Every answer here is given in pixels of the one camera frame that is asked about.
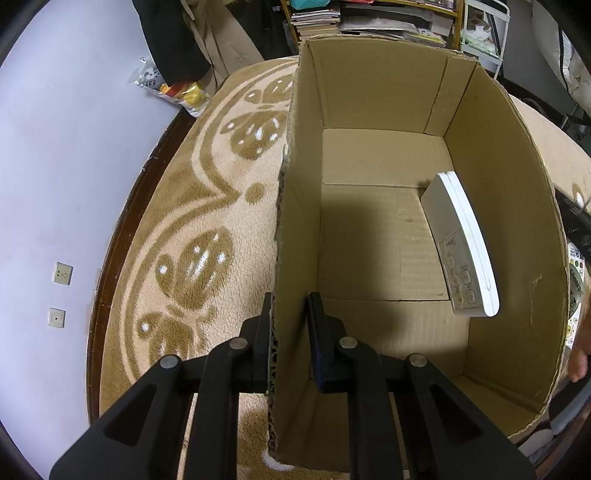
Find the white plastic bag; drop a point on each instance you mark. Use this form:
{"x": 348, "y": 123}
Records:
{"x": 145, "y": 76}

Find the white remote control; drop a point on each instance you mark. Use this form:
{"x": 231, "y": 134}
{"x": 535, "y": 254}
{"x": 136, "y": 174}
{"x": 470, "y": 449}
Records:
{"x": 461, "y": 240}

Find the yellow wooden bookshelf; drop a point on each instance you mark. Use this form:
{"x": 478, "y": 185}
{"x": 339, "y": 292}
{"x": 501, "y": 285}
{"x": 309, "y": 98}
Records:
{"x": 455, "y": 23}

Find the yellow red snack bag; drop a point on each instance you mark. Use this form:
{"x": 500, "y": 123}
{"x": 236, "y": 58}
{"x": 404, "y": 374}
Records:
{"x": 189, "y": 94}

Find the brown cardboard box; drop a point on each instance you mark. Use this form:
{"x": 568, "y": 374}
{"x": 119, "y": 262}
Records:
{"x": 369, "y": 230}

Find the stack of books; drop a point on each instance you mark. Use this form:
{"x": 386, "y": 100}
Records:
{"x": 316, "y": 25}

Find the colourful sticker sheet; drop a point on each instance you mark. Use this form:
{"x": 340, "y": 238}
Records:
{"x": 576, "y": 286}

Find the white wall socket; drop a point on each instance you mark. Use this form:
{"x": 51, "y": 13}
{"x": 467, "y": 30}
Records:
{"x": 63, "y": 273}
{"x": 57, "y": 317}

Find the person's right hand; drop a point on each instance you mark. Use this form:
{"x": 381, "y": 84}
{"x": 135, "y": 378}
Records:
{"x": 581, "y": 367}

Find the green tissue pack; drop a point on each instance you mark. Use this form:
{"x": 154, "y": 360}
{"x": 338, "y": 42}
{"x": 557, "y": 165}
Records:
{"x": 480, "y": 39}

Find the dark hanging garment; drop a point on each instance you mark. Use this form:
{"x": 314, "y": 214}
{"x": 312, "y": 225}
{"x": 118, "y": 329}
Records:
{"x": 272, "y": 27}

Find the white rolling cart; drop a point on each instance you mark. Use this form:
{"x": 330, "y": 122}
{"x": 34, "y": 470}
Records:
{"x": 504, "y": 27}

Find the stack of magazines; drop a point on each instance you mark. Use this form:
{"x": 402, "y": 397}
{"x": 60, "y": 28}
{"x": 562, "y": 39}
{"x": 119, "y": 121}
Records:
{"x": 392, "y": 23}

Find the beige hanging coat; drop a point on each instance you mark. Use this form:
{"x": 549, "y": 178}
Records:
{"x": 221, "y": 32}

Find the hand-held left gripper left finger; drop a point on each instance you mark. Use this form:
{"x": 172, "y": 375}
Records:
{"x": 258, "y": 355}

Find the dark wooden bed frame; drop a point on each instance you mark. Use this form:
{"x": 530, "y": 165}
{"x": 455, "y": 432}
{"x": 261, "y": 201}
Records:
{"x": 152, "y": 161}

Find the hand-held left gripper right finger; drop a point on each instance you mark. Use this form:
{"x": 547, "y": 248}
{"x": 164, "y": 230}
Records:
{"x": 323, "y": 355}

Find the teal bag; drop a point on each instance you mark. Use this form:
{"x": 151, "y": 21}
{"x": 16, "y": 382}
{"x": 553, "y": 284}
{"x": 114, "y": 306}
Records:
{"x": 309, "y": 4}

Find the black hanging garment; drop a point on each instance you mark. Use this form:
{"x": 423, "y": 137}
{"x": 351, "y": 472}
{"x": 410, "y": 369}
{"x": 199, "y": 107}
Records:
{"x": 171, "y": 37}

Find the black remote control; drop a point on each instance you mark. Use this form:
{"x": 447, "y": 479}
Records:
{"x": 575, "y": 221}

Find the beige patterned rug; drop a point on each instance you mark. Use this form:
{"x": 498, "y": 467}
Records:
{"x": 184, "y": 207}

